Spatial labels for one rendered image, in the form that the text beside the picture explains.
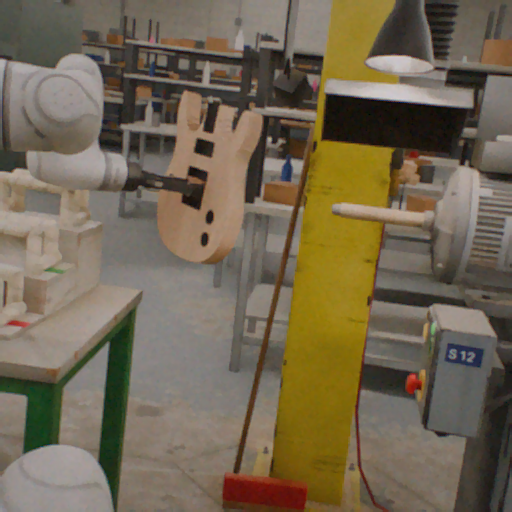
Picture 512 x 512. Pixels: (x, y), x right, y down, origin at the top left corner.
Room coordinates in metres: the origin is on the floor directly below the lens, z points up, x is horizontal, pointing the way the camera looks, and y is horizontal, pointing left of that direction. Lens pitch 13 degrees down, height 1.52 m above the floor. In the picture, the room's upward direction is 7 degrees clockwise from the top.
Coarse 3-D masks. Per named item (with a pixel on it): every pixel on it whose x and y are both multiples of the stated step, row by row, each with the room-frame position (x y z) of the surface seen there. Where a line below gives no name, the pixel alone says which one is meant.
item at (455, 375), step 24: (432, 312) 1.42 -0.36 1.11; (456, 312) 1.42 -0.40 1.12; (480, 312) 1.44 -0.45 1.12; (432, 336) 1.36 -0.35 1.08; (456, 336) 1.30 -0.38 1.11; (480, 336) 1.30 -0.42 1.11; (432, 360) 1.32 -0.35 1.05; (456, 360) 1.30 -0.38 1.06; (480, 360) 1.30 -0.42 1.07; (432, 384) 1.31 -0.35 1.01; (456, 384) 1.30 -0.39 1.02; (480, 384) 1.30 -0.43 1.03; (432, 408) 1.31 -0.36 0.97; (456, 408) 1.30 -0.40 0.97; (480, 408) 1.30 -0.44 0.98; (456, 432) 1.30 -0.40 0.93
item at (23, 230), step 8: (0, 224) 1.67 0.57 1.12; (8, 224) 1.67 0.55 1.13; (16, 224) 1.67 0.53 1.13; (24, 224) 1.68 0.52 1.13; (32, 224) 1.68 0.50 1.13; (0, 232) 1.67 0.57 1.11; (8, 232) 1.67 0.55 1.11; (16, 232) 1.67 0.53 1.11; (24, 232) 1.66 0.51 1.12; (32, 232) 1.66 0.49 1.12; (40, 232) 1.67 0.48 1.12
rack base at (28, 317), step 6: (18, 318) 1.59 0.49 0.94; (24, 318) 1.59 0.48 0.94; (30, 318) 1.59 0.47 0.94; (36, 318) 1.60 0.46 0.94; (42, 318) 1.62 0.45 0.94; (30, 324) 1.57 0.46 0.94; (0, 330) 1.50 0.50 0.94; (6, 330) 1.51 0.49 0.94; (12, 330) 1.51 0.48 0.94; (18, 330) 1.52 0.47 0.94; (24, 330) 1.54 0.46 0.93; (0, 336) 1.49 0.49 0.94; (6, 336) 1.48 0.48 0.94; (12, 336) 1.49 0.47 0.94
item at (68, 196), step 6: (66, 192) 1.82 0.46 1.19; (72, 192) 1.82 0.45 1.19; (66, 198) 1.82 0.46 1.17; (72, 198) 1.82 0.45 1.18; (66, 204) 1.82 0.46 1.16; (72, 204) 1.82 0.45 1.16; (60, 210) 1.82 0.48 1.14; (66, 210) 1.82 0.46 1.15; (72, 210) 1.83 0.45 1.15; (60, 216) 1.82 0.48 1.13; (66, 216) 1.82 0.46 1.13; (60, 222) 1.82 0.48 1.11; (66, 222) 1.82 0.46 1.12
